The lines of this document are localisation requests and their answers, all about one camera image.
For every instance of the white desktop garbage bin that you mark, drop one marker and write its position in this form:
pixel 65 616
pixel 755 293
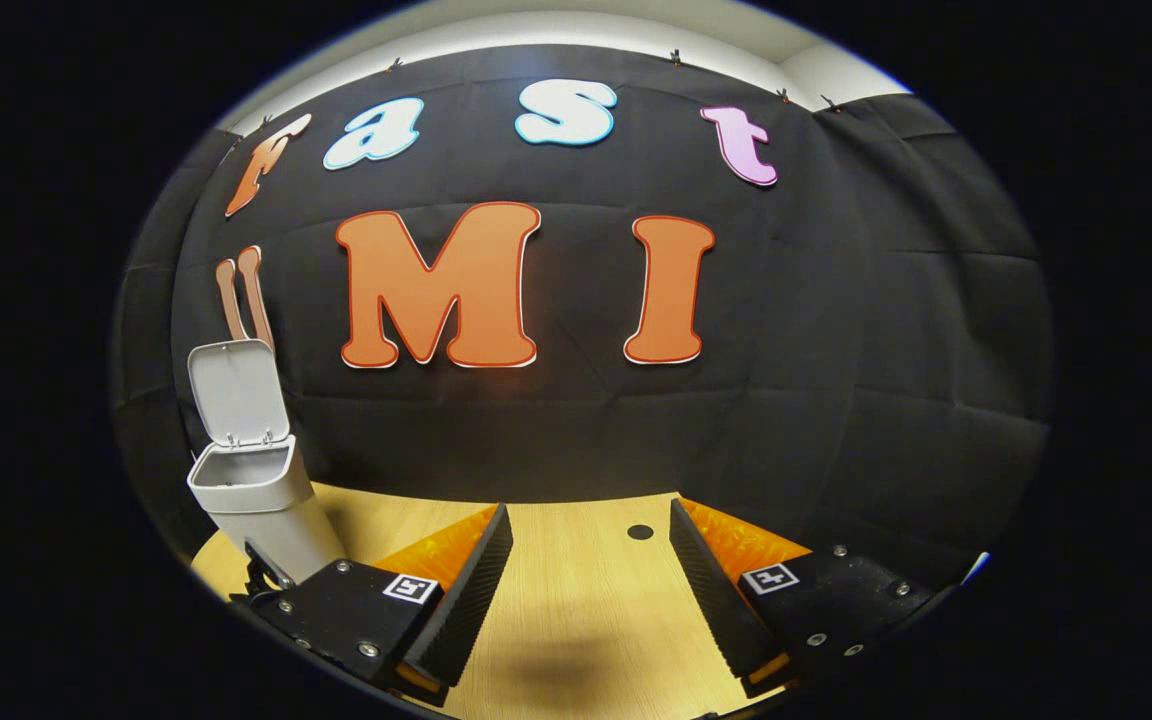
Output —
pixel 266 520

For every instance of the wooden desktop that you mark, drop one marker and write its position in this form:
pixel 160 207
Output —
pixel 586 580

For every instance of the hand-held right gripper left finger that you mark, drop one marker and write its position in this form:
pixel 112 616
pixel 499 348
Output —
pixel 466 600

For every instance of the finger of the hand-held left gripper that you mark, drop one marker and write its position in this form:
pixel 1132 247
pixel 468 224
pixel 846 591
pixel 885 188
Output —
pixel 261 588

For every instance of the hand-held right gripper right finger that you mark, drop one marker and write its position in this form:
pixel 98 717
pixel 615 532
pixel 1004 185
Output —
pixel 711 600

